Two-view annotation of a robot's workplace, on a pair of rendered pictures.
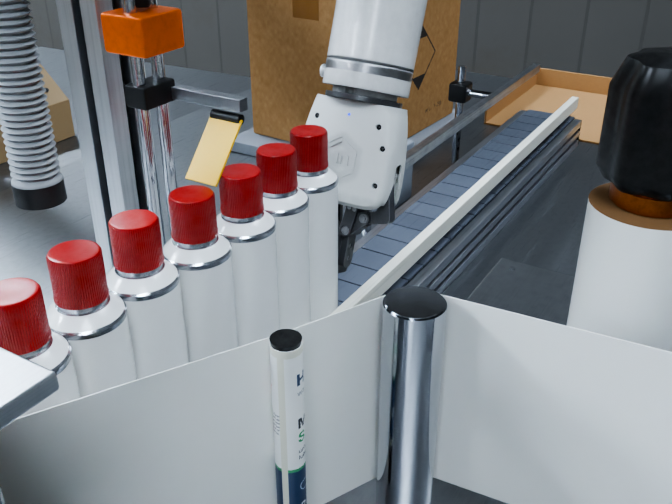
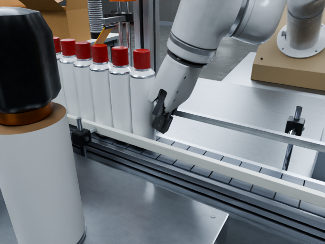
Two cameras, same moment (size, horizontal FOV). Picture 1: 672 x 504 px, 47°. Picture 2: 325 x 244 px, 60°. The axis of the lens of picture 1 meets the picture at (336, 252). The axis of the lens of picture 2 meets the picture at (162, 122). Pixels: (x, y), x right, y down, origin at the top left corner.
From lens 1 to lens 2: 0.86 m
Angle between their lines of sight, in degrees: 78
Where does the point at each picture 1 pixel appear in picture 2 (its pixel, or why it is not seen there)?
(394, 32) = (178, 16)
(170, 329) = (63, 75)
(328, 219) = (132, 91)
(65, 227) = (243, 102)
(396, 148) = (161, 78)
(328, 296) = (134, 127)
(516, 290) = (181, 214)
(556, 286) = (189, 237)
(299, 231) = (111, 82)
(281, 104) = not seen: outside the picture
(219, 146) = (102, 35)
